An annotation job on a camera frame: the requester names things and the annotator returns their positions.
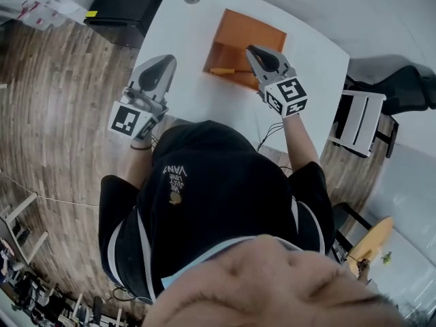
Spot black cables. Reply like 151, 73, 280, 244
256, 121, 294, 170

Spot black stool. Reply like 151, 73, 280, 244
331, 202, 374, 252

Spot person's right forearm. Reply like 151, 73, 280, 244
281, 112, 324, 178

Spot orange box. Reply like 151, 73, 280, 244
202, 7, 288, 93

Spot yellow-handled screwdriver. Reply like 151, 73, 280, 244
208, 67, 255, 76

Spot person's left forearm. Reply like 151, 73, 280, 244
128, 138, 155, 192

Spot yellow round table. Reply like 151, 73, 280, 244
346, 215, 394, 278

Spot white slatted stand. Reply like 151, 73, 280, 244
331, 89, 388, 158

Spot thin white cord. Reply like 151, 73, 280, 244
0, 168, 100, 208

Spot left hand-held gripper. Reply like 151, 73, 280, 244
108, 54, 178, 142

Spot person's black shirt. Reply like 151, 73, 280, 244
98, 120, 337, 306

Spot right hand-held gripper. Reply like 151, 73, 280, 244
245, 44, 309, 119

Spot white wooden frame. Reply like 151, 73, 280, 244
0, 191, 50, 266

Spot white cardboard boxes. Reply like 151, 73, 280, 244
0, 0, 90, 31

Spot black cabinet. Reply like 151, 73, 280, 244
83, 0, 169, 49

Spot cluttered workbench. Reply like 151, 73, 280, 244
0, 236, 138, 327

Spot black office chair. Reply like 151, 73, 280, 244
345, 64, 436, 116

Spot person's face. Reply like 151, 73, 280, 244
144, 235, 411, 327

